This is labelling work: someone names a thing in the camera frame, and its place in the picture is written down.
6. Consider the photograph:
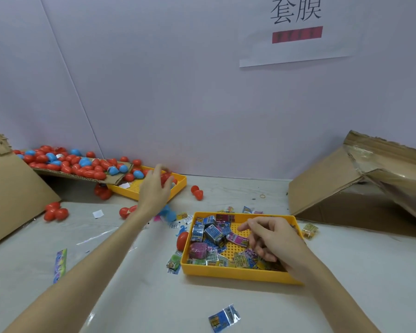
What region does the person's right hand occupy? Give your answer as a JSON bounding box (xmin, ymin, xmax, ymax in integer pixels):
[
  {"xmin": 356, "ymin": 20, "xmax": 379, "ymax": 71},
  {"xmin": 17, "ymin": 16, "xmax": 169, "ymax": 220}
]
[{"xmin": 237, "ymin": 216, "xmax": 321, "ymax": 283}]

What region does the person's left hand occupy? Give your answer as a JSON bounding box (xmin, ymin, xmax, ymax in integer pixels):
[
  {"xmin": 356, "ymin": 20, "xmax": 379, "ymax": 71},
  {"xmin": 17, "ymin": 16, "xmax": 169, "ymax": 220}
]
[{"xmin": 137, "ymin": 163, "xmax": 176, "ymax": 222}]

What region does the yellow label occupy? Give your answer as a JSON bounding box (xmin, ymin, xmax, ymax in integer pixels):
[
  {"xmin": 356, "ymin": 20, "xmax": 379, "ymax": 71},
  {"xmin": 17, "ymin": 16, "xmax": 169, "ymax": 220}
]
[{"xmin": 301, "ymin": 222, "xmax": 319, "ymax": 241}]

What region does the pile of plastic eggs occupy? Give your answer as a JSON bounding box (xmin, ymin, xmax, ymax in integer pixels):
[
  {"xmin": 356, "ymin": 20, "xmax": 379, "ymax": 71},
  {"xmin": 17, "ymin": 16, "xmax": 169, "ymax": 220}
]
[{"xmin": 10, "ymin": 145, "xmax": 205, "ymax": 223}]

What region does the blue packet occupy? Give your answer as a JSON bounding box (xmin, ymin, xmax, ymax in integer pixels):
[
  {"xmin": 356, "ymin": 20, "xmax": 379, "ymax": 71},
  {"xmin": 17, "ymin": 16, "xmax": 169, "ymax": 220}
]
[{"xmin": 208, "ymin": 304, "xmax": 241, "ymax": 333}]

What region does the person's left forearm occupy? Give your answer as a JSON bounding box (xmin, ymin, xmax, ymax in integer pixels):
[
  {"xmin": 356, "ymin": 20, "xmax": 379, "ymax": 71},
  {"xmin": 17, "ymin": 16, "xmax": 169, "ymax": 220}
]
[{"xmin": 3, "ymin": 211, "xmax": 153, "ymax": 333}]

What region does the yellow tray under eggs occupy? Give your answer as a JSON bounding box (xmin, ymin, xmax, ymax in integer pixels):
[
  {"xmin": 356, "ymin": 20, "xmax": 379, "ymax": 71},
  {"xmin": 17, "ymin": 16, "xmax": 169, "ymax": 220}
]
[{"xmin": 107, "ymin": 165, "xmax": 188, "ymax": 202}]

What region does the yellow plastic tray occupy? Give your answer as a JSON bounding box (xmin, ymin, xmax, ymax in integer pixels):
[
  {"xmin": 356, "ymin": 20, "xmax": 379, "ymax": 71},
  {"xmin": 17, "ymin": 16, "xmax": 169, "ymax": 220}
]
[{"xmin": 180, "ymin": 211, "xmax": 307, "ymax": 286}]

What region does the torn flattened cardboard box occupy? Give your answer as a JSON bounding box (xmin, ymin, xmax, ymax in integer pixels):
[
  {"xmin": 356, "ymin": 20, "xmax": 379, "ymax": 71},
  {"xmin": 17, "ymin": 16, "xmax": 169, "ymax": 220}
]
[{"xmin": 288, "ymin": 130, "xmax": 416, "ymax": 240}]

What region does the brown cardboard sheet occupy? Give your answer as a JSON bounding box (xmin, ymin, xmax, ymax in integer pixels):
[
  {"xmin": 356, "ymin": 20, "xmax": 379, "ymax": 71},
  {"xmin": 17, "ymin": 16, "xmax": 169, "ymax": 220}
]
[{"xmin": 33, "ymin": 165, "xmax": 136, "ymax": 186}]

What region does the clear bag with coloured label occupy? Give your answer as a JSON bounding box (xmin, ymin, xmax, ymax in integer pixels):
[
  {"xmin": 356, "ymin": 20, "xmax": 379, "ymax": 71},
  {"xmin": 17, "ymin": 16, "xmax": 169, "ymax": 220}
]
[{"xmin": 53, "ymin": 225, "xmax": 136, "ymax": 285}]

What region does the tall brown cardboard box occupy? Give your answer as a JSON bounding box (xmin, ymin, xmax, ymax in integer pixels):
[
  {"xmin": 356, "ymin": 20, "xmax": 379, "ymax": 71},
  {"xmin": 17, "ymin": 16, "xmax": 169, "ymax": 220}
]
[{"xmin": 0, "ymin": 120, "xmax": 62, "ymax": 251}]

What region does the white paper sign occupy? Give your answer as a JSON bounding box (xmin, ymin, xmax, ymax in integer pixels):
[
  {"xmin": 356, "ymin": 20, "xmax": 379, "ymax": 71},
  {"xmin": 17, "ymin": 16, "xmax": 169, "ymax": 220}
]
[{"xmin": 239, "ymin": 0, "xmax": 365, "ymax": 68}]

